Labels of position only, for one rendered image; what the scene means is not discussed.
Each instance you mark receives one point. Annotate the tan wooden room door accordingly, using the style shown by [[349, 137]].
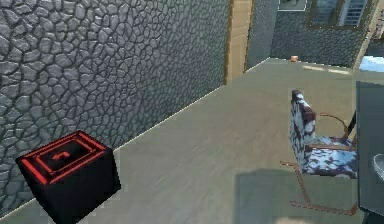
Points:
[[238, 40]]

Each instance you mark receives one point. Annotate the small orange box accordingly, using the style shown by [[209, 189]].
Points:
[[294, 58]]

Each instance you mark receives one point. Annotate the blue white patterned armchair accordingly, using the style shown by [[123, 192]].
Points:
[[311, 146]]

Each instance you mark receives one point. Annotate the black bin with red lid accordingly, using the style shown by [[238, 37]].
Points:
[[71, 181]]

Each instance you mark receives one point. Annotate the dark grey table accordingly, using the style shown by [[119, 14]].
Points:
[[370, 140]]

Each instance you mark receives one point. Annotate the grey bowl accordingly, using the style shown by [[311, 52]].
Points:
[[379, 165]]

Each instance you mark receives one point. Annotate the framed wall picture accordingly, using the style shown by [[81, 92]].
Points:
[[292, 4]]

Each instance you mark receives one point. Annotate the window with wooden frame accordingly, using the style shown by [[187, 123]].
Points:
[[340, 12]]

